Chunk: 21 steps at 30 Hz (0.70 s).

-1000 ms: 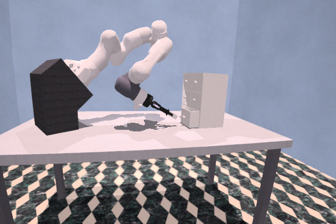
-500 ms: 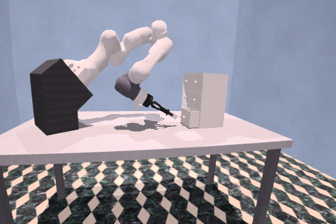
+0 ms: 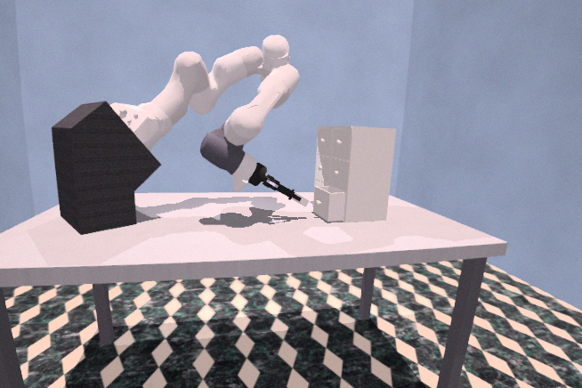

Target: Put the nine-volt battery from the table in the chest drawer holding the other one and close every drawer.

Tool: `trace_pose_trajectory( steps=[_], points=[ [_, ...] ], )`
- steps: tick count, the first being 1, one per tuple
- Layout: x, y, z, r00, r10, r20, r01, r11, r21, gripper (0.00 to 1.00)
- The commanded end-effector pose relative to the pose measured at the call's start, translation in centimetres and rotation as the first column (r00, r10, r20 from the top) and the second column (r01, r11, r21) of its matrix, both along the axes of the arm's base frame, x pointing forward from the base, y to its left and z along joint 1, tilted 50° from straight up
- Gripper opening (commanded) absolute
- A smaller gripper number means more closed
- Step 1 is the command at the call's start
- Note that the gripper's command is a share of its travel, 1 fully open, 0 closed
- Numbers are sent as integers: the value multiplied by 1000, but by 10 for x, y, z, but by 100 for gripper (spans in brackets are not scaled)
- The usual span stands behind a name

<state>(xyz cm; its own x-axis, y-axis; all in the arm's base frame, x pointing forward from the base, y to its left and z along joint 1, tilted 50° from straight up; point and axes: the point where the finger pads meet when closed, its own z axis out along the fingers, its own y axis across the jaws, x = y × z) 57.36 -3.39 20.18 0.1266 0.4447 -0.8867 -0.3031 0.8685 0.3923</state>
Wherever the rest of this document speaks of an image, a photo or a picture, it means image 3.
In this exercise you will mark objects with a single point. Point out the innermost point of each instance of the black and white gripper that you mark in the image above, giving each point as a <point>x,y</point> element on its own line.
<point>268,181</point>

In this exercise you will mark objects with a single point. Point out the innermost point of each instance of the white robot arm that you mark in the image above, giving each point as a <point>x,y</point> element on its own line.
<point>190,85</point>

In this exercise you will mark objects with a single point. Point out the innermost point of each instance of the white chest of drawers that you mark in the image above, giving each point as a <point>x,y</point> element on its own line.
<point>369,175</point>

